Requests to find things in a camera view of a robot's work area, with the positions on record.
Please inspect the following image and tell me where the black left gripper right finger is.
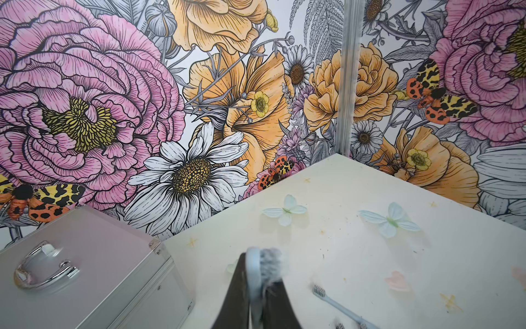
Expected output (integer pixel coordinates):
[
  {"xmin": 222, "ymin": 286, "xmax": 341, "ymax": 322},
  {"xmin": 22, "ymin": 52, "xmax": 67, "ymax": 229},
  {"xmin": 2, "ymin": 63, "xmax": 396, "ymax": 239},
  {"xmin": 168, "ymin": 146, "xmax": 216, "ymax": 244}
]
[{"xmin": 262, "ymin": 281, "xmax": 301, "ymax": 329}]

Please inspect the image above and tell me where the aluminium corner post right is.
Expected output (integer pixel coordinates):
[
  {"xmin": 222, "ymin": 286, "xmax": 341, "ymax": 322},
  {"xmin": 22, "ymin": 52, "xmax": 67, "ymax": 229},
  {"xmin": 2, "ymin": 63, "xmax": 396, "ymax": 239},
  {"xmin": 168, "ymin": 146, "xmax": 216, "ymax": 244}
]
[{"xmin": 335, "ymin": 1, "xmax": 365, "ymax": 157}]

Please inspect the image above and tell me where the light blue toothbrush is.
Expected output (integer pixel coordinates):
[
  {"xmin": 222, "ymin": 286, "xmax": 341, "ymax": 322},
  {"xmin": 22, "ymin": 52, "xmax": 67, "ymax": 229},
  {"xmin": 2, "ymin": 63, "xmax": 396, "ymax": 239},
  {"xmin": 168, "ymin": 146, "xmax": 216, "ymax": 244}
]
[
  {"xmin": 312, "ymin": 285, "xmax": 379, "ymax": 329},
  {"xmin": 245, "ymin": 247, "xmax": 282, "ymax": 328}
]

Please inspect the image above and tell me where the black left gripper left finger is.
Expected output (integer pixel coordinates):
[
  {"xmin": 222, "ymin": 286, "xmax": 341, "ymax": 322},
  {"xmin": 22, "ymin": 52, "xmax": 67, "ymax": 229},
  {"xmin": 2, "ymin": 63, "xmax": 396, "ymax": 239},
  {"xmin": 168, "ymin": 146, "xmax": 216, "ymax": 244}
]
[{"xmin": 212, "ymin": 253, "xmax": 249, "ymax": 329}]

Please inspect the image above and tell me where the light blue toothbrush on table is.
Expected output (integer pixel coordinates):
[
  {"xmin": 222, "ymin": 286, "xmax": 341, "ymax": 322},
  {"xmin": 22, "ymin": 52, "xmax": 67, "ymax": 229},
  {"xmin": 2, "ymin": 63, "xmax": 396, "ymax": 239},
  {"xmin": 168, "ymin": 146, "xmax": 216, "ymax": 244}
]
[{"xmin": 312, "ymin": 285, "xmax": 379, "ymax": 329}]

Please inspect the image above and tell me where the silver aluminium case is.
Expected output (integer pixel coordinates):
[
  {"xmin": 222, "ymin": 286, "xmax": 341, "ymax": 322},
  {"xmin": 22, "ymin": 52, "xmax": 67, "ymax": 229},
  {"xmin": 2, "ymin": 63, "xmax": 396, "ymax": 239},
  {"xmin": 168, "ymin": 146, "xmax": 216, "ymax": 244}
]
[{"xmin": 1, "ymin": 206, "xmax": 195, "ymax": 328}]

